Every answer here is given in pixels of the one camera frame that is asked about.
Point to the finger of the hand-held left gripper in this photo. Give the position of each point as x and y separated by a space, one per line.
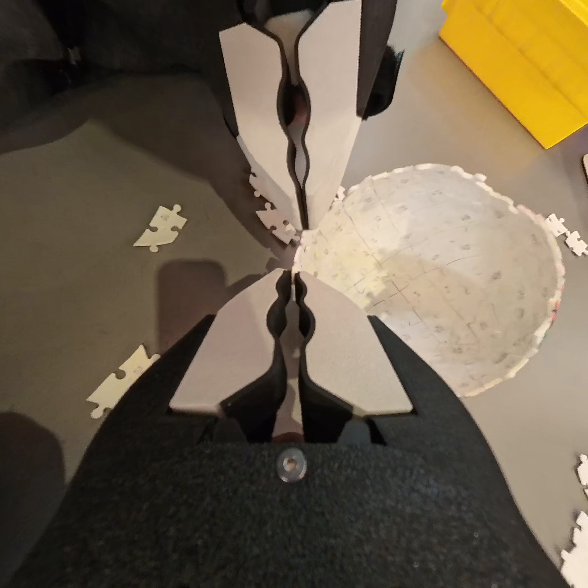
333 92
252 92

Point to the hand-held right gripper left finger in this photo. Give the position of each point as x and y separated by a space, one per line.
234 363

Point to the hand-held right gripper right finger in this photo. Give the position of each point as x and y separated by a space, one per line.
356 363

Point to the colourful 3D puzzle ball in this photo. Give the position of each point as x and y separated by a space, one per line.
436 285

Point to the yellow storage bin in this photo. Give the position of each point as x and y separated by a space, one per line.
519 59

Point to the person's dark clothing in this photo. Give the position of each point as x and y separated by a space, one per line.
115 46

